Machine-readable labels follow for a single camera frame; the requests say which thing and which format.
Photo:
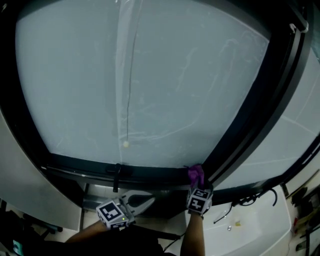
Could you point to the teal object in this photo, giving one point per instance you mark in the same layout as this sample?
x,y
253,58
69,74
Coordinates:
x,y
17,246

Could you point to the small yellow item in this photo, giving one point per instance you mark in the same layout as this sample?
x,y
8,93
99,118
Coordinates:
x,y
237,223

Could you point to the person's dark clothing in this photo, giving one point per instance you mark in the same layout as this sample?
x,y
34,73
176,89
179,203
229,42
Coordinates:
x,y
112,245

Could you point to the person's left forearm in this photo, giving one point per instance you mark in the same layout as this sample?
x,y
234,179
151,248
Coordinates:
x,y
87,231

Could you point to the pile of dark tools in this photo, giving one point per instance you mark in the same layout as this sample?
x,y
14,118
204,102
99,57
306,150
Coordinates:
x,y
306,212

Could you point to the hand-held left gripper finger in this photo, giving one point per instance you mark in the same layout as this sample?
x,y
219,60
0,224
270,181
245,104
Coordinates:
x,y
140,191
145,205

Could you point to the white window stopper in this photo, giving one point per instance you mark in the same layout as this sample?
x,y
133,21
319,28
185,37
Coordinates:
x,y
303,28

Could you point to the frosted window glass pane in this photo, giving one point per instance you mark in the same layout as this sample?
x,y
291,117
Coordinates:
x,y
75,75

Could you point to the person's right forearm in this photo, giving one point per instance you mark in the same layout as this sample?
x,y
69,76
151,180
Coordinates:
x,y
192,235

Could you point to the purple cleaning cloth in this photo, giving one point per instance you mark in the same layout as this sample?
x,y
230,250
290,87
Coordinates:
x,y
193,172

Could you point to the white panel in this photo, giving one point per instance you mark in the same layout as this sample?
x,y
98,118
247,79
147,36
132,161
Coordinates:
x,y
30,175

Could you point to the black chair base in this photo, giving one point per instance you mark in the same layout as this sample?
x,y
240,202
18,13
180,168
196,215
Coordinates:
x,y
45,225

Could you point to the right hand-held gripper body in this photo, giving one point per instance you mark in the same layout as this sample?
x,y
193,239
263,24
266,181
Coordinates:
x,y
198,201

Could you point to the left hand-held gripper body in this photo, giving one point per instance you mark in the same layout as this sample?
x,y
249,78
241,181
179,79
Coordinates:
x,y
111,212

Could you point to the black-framed glass window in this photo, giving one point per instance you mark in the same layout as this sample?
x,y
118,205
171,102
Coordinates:
x,y
275,100

